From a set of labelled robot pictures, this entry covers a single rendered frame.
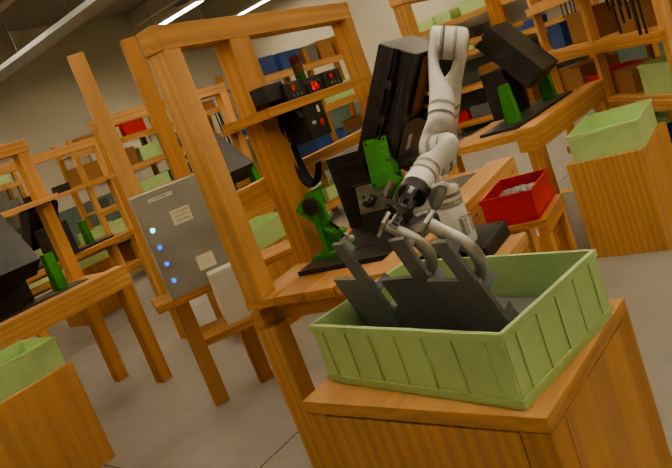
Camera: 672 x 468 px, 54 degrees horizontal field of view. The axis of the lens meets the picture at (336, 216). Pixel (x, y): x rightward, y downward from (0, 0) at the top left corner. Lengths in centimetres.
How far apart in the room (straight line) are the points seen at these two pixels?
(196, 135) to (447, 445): 142
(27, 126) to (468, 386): 1217
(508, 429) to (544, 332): 21
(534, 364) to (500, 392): 9
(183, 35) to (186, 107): 28
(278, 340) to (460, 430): 120
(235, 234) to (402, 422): 113
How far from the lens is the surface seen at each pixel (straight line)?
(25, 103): 1333
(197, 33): 261
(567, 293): 153
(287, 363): 258
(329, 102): 893
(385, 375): 163
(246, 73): 275
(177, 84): 243
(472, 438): 149
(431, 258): 154
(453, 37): 186
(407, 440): 160
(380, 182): 277
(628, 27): 537
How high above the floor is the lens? 149
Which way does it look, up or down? 10 degrees down
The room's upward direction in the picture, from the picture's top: 20 degrees counter-clockwise
